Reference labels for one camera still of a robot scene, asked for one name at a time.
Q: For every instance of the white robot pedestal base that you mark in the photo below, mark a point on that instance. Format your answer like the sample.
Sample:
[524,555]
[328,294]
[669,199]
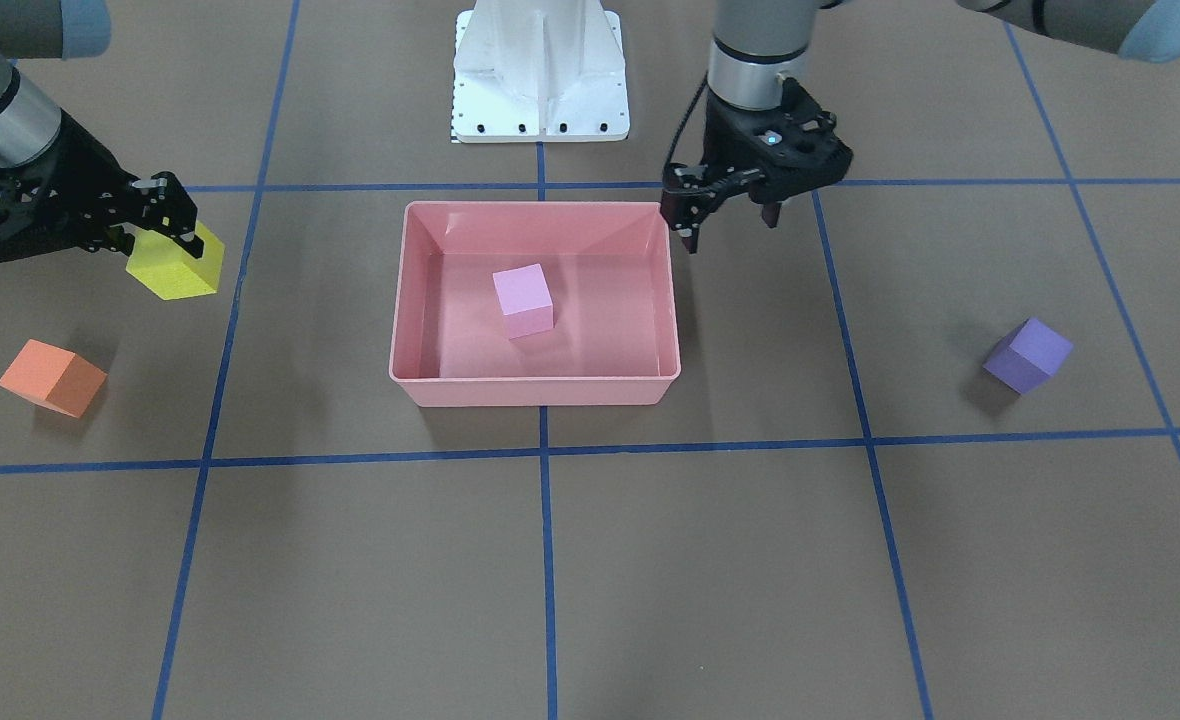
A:
[539,72]

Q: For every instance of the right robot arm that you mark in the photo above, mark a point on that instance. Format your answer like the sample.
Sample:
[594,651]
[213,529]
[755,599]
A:
[29,119]

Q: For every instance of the orange foam cube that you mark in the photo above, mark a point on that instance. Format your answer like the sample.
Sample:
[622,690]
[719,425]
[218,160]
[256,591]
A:
[54,378]

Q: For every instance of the yellow foam cube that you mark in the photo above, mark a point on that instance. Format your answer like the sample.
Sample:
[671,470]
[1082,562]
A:
[166,269]

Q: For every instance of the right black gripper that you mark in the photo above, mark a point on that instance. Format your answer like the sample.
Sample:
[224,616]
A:
[78,163]

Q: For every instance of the purple foam cube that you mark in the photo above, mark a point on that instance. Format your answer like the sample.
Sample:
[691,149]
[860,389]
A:
[1028,356]

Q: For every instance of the pink foam cube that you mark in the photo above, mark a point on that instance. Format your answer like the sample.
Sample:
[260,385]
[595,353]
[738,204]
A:
[525,301]

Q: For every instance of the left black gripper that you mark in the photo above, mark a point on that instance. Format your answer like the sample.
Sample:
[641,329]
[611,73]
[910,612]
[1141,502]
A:
[726,139]

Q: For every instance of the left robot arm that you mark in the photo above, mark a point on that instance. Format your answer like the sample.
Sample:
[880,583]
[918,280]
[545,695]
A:
[756,45]

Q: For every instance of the pink plastic bin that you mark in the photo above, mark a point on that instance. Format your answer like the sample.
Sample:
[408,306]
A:
[608,266]

